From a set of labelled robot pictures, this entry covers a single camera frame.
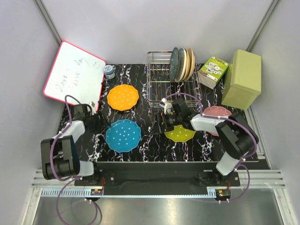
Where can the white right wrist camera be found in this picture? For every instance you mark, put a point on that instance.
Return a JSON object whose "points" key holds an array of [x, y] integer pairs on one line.
{"points": [[167, 106]]}

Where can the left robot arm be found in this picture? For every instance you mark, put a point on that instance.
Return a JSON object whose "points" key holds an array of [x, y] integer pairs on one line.
{"points": [[59, 155]]}

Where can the pink framed whiteboard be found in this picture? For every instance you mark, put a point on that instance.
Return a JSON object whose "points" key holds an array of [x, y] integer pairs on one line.
{"points": [[75, 72]]}

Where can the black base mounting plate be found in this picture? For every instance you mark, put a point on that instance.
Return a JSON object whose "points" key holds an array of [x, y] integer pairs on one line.
{"points": [[159, 178]]}

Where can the blue polka dot plate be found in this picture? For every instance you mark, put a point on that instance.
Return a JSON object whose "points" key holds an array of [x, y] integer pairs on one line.
{"points": [[123, 136]]}

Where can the cream plate in rack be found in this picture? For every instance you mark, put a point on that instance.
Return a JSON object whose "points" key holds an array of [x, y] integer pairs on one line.
{"points": [[186, 64]]}

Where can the pink polka dot plate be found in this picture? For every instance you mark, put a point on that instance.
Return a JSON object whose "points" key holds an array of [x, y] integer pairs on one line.
{"points": [[214, 111]]}

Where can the metal wire dish rack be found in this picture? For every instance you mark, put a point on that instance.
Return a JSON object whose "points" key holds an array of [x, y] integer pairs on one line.
{"points": [[160, 86]]}

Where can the dark teal plate in rack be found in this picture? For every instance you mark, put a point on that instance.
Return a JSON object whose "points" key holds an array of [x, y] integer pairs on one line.
{"points": [[174, 64]]}

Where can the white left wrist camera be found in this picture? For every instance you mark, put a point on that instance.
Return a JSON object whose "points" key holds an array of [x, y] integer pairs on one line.
{"points": [[92, 107]]}

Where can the light green metal tin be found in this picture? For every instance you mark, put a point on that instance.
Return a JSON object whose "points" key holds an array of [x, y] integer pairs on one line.
{"points": [[243, 80]]}

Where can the green printed paper box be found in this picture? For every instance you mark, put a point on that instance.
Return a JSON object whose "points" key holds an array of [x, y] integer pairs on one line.
{"points": [[212, 71]]}

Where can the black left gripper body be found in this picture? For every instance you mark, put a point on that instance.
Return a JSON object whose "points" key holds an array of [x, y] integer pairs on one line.
{"points": [[102, 119]]}

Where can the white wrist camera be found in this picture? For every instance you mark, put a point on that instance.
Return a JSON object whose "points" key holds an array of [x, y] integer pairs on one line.
{"points": [[92, 107], [167, 106]]}

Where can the beige plate in rack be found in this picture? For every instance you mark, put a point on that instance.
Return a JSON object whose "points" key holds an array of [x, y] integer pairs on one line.
{"points": [[191, 67]]}

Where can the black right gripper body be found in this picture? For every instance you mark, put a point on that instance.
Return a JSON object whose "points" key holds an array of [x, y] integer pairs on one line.
{"points": [[171, 121]]}

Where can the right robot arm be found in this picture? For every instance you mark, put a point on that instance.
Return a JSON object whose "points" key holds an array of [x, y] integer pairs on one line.
{"points": [[237, 137]]}

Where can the small blue lidded jar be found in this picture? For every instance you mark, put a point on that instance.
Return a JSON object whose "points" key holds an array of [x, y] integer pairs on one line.
{"points": [[109, 71]]}

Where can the orange polka dot plate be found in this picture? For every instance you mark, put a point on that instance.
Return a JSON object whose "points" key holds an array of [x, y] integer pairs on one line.
{"points": [[122, 97]]}

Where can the lime green polka dot plate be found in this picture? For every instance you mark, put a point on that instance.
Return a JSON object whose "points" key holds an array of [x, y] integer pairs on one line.
{"points": [[180, 134]]}

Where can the teal grey plate in rack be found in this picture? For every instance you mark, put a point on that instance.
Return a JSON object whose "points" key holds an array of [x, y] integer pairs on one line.
{"points": [[181, 58]]}

